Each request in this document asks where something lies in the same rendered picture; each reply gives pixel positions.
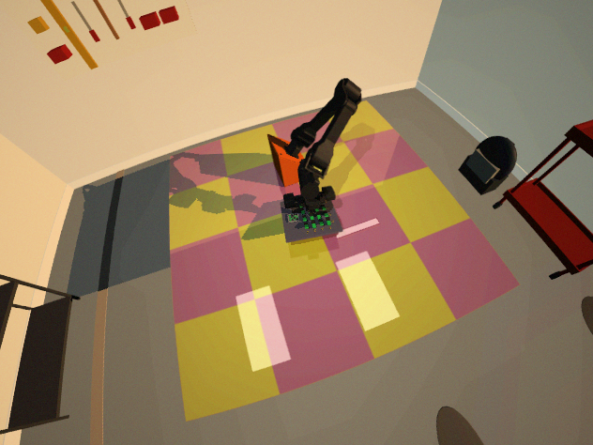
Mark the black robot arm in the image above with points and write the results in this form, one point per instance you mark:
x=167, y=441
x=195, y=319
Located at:
x=347, y=96

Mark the grey switch panel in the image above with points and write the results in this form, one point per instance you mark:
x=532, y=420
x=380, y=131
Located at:
x=299, y=224

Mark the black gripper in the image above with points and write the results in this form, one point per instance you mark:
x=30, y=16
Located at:
x=290, y=200

